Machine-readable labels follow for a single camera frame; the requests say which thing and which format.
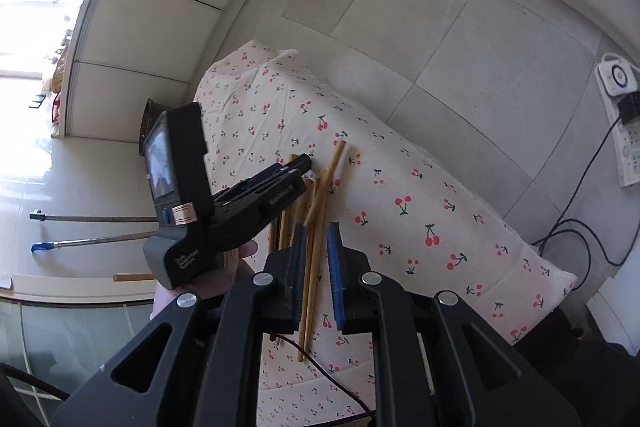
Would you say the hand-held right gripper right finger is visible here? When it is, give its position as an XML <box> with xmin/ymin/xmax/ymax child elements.
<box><xmin>326</xmin><ymin>221</ymin><xmax>583</xmax><ymax>427</ymax></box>

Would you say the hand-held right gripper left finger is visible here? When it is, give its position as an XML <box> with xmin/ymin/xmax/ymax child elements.
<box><xmin>50</xmin><ymin>223</ymin><xmax>308</xmax><ymax>427</ymax></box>

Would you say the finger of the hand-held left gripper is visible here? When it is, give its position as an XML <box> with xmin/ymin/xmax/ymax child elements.
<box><xmin>212</xmin><ymin>156</ymin><xmax>314</xmax><ymax>206</ymax></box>
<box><xmin>215</xmin><ymin>178</ymin><xmax>307</xmax><ymax>233</ymax></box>

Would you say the bunch of bamboo chopsticks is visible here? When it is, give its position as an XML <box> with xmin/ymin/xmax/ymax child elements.
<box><xmin>267</xmin><ymin>139</ymin><xmax>363</xmax><ymax>364</ymax></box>

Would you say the person's left hand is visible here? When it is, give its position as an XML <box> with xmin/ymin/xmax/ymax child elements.
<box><xmin>192</xmin><ymin>240</ymin><xmax>261</xmax><ymax>304</ymax></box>

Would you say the brown trash bin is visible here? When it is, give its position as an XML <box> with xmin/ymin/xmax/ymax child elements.
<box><xmin>138</xmin><ymin>99</ymin><xmax>169</xmax><ymax>158</ymax></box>

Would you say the cherry print tablecloth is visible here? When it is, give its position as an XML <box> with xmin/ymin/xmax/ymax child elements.
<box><xmin>150</xmin><ymin>38</ymin><xmax>579</xmax><ymax>427</ymax></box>

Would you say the frosted glass sliding door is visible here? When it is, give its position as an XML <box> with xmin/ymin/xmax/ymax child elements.
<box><xmin>0</xmin><ymin>296</ymin><xmax>153</xmax><ymax>408</ymax></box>

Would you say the white power strip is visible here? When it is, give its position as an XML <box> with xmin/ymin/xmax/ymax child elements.
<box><xmin>595</xmin><ymin>53</ymin><xmax>640</xmax><ymax>188</ymax></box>

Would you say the white plug-in timer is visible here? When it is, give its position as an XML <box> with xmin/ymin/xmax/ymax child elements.
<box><xmin>596</xmin><ymin>53</ymin><xmax>640</xmax><ymax>96</ymax></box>

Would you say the black power adapter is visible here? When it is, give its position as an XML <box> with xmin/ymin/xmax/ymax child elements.
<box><xmin>617</xmin><ymin>91</ymin><xmax>640</xmax><ymax>128</ymax></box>

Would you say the thin dark cable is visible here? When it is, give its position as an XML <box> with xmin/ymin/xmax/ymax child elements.
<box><xmin>272</xmin><ymin>333</ymin><xmax>377</xmax><ymax>420</ymax></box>

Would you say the black power cable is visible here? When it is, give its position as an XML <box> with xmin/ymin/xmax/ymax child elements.
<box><xmin>530</xmin><ymin>119</ymin><xmax>628</xmax><ymax>308</ymax></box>

